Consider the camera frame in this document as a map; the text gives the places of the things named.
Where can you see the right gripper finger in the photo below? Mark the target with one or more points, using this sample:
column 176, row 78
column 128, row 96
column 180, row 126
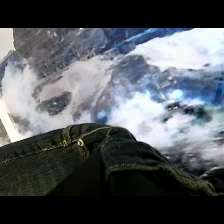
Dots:
column 90, row 180

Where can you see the dark blue jeans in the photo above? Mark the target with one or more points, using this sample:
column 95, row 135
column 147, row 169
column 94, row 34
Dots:
column 140, row 156

